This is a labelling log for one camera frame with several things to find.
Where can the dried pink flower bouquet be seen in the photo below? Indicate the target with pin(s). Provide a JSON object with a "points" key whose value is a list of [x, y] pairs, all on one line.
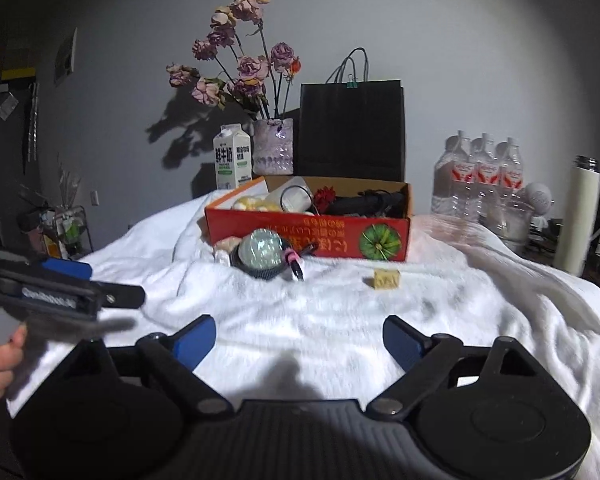
{"points": [[245, 67]]}

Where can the black zipper case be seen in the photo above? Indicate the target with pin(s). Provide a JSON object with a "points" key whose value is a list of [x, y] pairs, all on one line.
{"points": [[355, 205]]}

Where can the orange cardboard box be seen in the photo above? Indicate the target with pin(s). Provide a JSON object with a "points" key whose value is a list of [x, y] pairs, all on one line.
{"points": [[330, 237]]}

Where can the red rose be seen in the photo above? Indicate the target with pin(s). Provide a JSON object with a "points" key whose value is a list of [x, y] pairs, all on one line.
{"points": [[324, 196]]}

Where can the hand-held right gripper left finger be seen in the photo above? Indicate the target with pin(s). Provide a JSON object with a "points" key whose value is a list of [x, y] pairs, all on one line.
{"points": [[197, 342]]}

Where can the black paper bag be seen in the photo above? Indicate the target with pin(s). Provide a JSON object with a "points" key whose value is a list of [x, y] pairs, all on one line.
{"points": [[352, 132]]}

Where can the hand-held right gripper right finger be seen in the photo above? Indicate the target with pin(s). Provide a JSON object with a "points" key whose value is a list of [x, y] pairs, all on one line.
{"points": [[402, 342]]}

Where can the purple glass vase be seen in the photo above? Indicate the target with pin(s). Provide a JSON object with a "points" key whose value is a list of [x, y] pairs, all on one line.
{"points": [[274, 147]]}

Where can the yellow round pastries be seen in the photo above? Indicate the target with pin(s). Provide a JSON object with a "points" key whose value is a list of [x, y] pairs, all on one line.
{"points": [[250, 205]]}

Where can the white thermos bottle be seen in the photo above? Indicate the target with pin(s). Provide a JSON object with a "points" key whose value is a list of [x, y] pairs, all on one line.
{"points": [[577, 217]]}

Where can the glass ball on black base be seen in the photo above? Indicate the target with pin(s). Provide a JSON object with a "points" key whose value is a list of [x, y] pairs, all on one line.
{"points": [[265, 272]]}

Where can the dark tall cabinet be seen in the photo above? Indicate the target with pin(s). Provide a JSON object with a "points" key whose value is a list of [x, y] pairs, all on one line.
{"points": [[10, 160]]}

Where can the pink black pen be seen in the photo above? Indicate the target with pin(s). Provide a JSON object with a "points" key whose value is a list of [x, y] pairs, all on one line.
{"points": [[296, 260]]}

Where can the white wall socket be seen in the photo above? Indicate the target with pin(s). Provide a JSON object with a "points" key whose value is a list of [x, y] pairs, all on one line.
{"points": [[94, 197]]}

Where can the small tan block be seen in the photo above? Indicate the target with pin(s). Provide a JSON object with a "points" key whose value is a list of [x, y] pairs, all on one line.
{"points": [[386, 279]]}

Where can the clear water bottle red label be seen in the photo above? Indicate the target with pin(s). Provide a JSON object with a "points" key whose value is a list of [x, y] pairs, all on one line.
{"points": [[451, 180], [510, 172], [482, 177]]}

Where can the white charger box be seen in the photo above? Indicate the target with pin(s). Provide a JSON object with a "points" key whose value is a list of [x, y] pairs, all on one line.
{"points": [[291, 195]]}

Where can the white fluffy blanket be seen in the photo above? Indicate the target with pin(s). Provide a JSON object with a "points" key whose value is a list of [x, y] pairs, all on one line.
{"points": [[330, 305]]}

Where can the white round speaker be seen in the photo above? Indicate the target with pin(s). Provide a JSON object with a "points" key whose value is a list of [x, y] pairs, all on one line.
{"points": [[538, 199]]}

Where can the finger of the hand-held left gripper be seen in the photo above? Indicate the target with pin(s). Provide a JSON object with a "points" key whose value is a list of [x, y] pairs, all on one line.
{"points": [[67, 268], [122, 296]]}

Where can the clear glass cup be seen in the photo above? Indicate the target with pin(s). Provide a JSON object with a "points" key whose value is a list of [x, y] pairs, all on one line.
{"points": [[512, 221]]}

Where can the white milk carton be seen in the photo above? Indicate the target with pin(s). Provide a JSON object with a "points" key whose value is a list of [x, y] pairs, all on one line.
{"points": [[231, 160]]}

